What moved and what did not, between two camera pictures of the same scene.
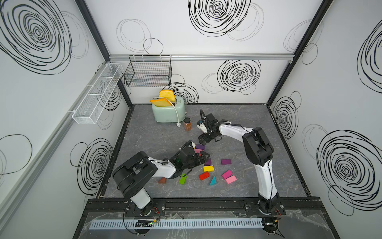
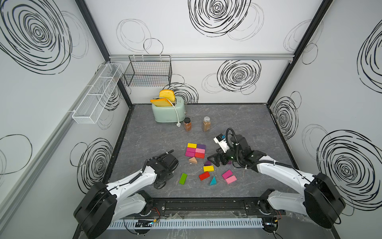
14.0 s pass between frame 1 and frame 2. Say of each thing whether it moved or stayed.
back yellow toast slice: stayed
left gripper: moved
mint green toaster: stayed
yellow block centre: stayed
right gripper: moved
